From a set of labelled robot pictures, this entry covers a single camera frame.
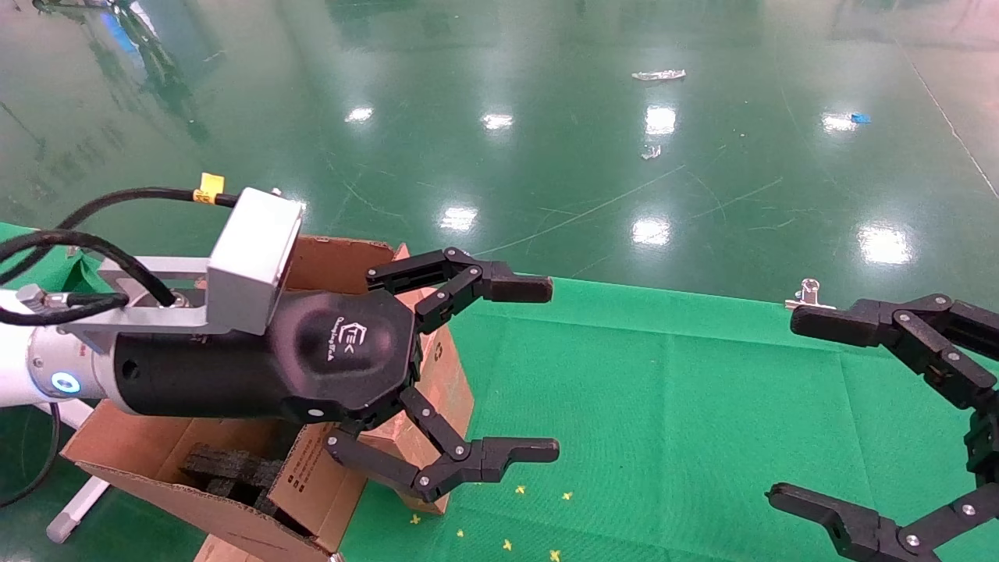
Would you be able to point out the silver binder clip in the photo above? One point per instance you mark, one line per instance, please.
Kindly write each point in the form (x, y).
(809, 293)

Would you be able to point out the large open cardboard carton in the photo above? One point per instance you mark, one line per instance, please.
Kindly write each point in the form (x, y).
(156, 453)

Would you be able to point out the small grey floor scrap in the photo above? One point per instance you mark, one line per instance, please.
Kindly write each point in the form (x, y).
(651, 152)

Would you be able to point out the small brown cardboard box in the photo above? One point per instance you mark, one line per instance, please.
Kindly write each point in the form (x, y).
(449, 375)

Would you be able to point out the white pipe frame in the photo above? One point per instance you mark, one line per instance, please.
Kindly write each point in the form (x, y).
(78, 507)

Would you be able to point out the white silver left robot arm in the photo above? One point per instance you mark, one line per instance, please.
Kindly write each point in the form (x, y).
(31, 367)

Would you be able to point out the black foam insert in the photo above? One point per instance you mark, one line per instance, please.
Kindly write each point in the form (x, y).
(234, 468)

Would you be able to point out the silver foil scrap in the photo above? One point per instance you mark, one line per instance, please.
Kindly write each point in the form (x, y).
(658, 75)

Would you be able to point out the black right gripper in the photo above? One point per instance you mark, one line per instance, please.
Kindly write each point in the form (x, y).
(986, 445)

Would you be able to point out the large green table cloth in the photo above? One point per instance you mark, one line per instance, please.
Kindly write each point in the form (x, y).
(663, 406)

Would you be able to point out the small green table cloth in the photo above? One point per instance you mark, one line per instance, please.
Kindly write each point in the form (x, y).
(55, 273)

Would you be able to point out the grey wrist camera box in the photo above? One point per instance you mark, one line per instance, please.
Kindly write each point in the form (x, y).
(250, 257)

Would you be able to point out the silver camera mounting bracket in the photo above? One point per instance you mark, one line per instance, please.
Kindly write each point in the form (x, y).
(156, 316)

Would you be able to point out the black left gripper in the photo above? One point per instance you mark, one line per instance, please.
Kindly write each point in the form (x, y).
(328, 351)

